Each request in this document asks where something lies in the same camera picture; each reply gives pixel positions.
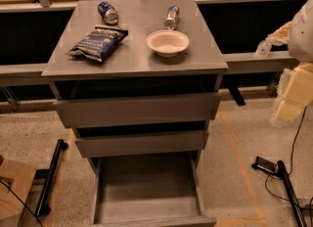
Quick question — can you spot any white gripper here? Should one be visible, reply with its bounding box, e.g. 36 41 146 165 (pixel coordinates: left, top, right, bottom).
266 22 313 127

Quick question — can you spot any black bar floor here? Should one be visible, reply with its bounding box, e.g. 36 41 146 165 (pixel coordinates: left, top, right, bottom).
35 139 68 217
277 160 307 227

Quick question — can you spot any black bar left floor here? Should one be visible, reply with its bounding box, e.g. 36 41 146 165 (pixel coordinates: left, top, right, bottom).
35 139 68 217

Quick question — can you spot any black bar right floor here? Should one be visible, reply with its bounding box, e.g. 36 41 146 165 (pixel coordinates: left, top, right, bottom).
277 160 307 227

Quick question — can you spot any blue chip bag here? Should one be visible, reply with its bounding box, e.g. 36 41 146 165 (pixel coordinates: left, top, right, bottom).
68 26 128 63

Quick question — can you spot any black cable on box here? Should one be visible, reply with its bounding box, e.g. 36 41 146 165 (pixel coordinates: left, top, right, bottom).
0 179 44 227

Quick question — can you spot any black cable right floor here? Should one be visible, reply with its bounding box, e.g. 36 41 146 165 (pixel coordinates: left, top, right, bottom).
264 106 313 227

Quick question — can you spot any grey middle drawer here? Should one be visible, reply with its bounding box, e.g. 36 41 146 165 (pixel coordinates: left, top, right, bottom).
75 130 208 158

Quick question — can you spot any grey top drawer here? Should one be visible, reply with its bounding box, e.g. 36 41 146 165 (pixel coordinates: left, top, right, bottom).
54 93 221 128

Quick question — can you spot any blue soda can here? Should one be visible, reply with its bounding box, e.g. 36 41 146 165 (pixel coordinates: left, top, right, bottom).
98 1 119 25

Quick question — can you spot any clear sanitizer pump bottle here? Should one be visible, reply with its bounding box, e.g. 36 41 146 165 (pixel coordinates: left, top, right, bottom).
255 40 272 58

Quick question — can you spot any cardboard box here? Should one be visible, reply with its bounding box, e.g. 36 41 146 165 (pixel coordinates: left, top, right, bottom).
0 158 36 227

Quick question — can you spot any black device on floor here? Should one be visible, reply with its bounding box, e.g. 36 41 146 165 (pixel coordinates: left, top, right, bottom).
251 157 277 174

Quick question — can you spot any grey drawer cabinet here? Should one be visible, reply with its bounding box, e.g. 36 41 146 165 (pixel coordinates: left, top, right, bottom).
41 0 229 173

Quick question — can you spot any grey open bottom drawer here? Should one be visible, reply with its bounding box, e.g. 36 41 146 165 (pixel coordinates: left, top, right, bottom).
91 153 216 227

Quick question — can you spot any white paper bowl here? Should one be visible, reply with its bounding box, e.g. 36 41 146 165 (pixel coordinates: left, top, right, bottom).
146 30 190 58

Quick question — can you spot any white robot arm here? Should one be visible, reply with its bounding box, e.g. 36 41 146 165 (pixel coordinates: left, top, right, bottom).
265 0 313 127

